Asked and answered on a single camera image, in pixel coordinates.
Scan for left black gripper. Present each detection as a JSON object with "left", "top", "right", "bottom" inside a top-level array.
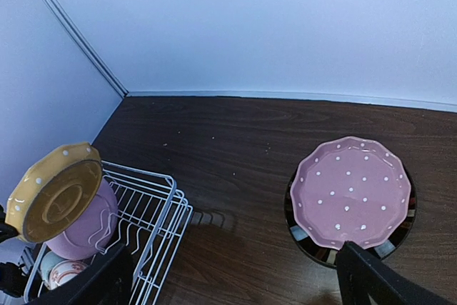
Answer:
[{"left": 1, "top": 206, "right": 28, "bottom": 298}]

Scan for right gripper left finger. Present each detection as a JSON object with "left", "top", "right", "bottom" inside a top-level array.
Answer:
[{"left": 29, "top": 244, "right": 134, "bottom": 305}]

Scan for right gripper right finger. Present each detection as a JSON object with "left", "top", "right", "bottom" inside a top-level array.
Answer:
[{"left": 336, "top": 241, "right": 451, "bottom": 304}]

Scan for mauve dotted plate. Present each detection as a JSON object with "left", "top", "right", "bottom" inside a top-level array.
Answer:
[{"left": 290, "top": 136, "right": 412, "bottom": 250}]

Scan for yellow dotted plate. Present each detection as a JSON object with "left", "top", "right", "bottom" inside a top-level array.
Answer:
[{"left": 1, "top": 142, "right": 103, "bottom": 244}]

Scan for green floral cup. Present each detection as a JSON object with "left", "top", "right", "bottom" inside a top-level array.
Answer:
[{"left": 40, "top": 251, "right": 65, "bottom": 283}]

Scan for pink patterned white bowl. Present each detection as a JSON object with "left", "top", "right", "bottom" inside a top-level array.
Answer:
[{"left": 49, "top": 260, "right": 88, "bottom": 290}]

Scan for light pink plate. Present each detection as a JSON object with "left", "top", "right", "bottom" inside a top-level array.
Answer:
[{"left": 46, "top": 179, "right": 118, "bottom": 260}]

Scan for white wire dish rack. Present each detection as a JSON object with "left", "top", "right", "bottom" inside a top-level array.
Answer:
[{"left": 22, "top": 161, "right": 193, "bottom": 304}]

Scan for left aluminium frame post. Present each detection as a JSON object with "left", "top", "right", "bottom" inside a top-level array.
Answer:
[{"left": 42, "top": 0, "right": 129, "bottom": 99}]

